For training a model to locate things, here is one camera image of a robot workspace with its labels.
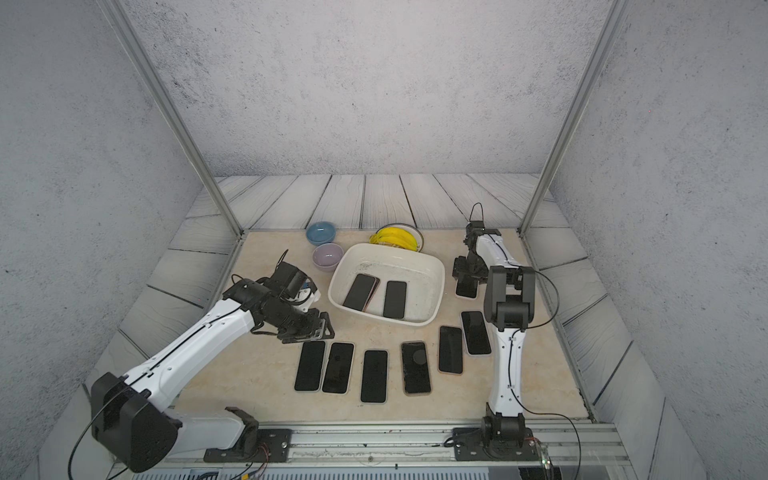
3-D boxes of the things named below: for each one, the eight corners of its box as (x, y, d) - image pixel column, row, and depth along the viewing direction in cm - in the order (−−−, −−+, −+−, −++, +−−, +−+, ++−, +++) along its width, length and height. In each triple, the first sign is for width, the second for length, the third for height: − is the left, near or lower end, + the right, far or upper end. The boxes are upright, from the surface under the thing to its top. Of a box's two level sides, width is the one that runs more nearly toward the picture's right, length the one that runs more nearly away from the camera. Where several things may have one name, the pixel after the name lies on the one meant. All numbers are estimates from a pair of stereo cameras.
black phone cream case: (437, 372, 87) (438, 370, 85) (439, 327, 96) (439, 324, 94) (462, 375, 86) (463, 373, 85) (461, 330, 95) (462, 326, 94)
